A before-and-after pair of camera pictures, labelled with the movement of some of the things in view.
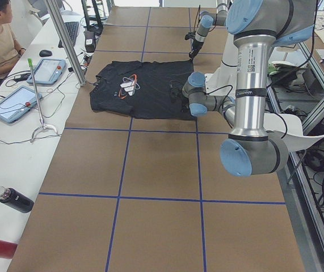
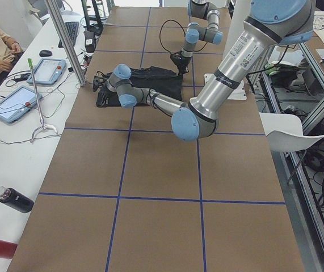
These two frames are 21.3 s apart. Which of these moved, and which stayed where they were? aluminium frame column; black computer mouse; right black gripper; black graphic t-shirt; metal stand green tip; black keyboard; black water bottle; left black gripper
Moved: right black gripper; left black gripper; black graphic t-shirt
Stayed: black keyboard; aluminium frame column; metal stand green tip; black computer mouse; black water bottle
